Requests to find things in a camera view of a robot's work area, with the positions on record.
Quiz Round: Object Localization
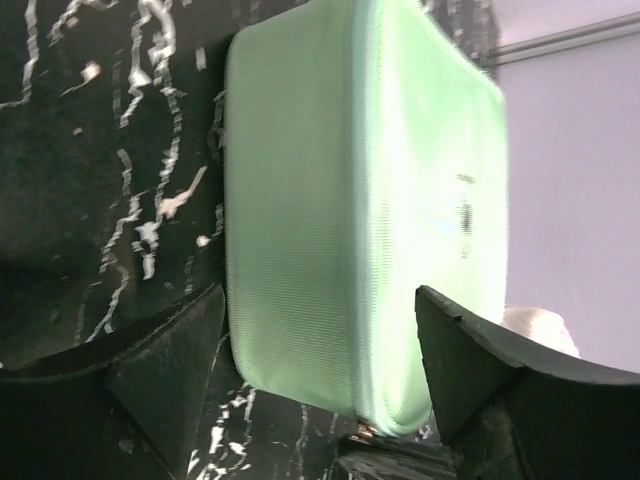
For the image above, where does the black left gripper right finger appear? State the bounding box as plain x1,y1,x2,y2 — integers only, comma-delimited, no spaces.
415,286,639,480

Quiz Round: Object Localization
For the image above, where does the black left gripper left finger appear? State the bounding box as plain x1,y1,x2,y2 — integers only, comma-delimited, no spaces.
1,285,225,479

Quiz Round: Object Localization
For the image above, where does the mint green medicine case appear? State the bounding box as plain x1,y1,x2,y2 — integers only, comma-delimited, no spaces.
224,1,508,436

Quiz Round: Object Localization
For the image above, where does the white crumpled cloth bag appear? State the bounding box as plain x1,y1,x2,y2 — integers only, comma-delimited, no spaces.
501,307,581,358

